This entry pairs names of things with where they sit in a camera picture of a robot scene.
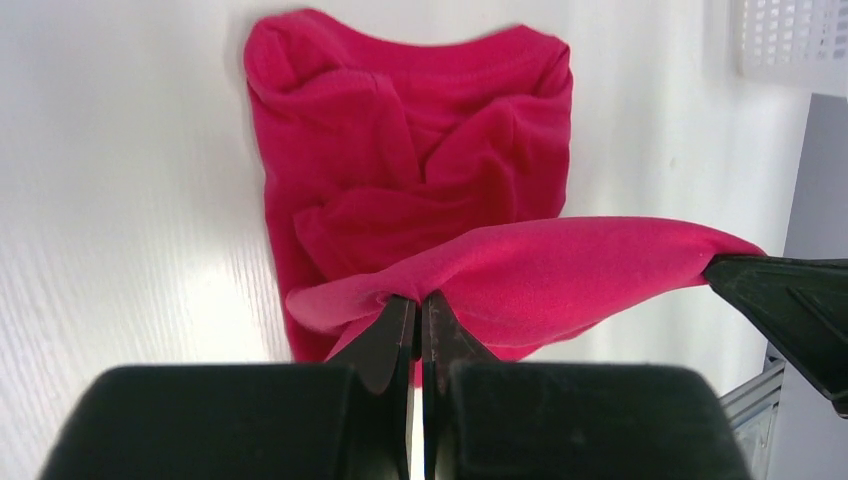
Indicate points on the pink t shirt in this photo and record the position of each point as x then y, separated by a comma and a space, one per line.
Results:
394, 169

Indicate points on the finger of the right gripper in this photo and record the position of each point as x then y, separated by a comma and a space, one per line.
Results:
800, 306

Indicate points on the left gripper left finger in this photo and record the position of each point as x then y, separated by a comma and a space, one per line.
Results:
380, 405

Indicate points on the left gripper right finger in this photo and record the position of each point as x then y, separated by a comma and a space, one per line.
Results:
445, 342

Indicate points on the aluminium frame rail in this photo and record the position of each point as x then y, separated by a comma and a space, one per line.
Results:
752, 411

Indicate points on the white plastic basket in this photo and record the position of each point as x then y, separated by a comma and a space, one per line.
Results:
793, 43

